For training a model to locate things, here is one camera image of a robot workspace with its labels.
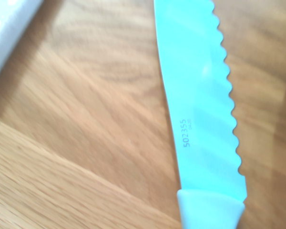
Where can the turquoise serrated knife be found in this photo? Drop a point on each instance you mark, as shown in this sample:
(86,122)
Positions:
(200,107)

